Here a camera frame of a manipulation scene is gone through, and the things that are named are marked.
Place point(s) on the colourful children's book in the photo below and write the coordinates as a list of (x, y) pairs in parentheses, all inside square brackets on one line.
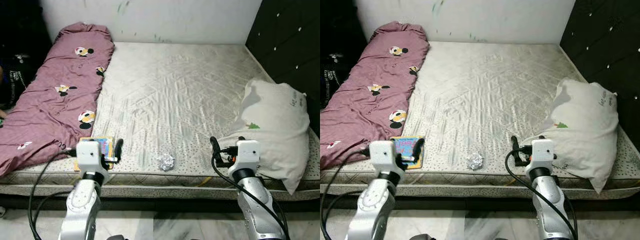
[(106, 145), (407, 146)]

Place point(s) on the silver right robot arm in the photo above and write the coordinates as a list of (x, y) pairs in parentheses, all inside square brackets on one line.
[(547, 205), (255, 205)]

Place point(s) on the white pillow with tree print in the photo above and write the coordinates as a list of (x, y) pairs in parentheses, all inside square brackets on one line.
[(585, 130), (275, 130)]

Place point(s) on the thin patterned under mattress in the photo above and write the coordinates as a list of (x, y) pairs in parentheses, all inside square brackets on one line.
[(465, 192), (150, 192)]

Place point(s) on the grey patterned quilted mattress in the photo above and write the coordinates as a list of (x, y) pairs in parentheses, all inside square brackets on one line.
[(490, 100), (175, 100)]

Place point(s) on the pink quilt with cartoon print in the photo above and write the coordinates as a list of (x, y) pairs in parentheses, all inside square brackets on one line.
[(370, 100), (50, 100)]

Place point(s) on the silver left robot leg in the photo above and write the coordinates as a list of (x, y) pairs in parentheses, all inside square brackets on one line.
[(422, 237), (117, 238)]

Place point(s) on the black bag with white print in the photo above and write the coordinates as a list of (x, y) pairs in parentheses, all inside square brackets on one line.
[(331, 80), (15, 80)]

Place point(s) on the black tufted headboard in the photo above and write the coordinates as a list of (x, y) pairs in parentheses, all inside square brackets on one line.
[(290, 40), (605, 40)]

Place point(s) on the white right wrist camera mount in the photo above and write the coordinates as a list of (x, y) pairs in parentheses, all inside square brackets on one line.
[(248, 154), (542, 152)]

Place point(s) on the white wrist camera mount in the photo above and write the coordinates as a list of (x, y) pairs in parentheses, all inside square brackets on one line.
[(542, 152), (382, 155), (248, 154), (89, 155)]

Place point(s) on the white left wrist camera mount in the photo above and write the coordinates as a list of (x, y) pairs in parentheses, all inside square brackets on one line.
[(382, 155), (89, 155)]

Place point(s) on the dark bed frame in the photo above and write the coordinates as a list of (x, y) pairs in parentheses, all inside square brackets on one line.
[(150, 204), (465, 204)]

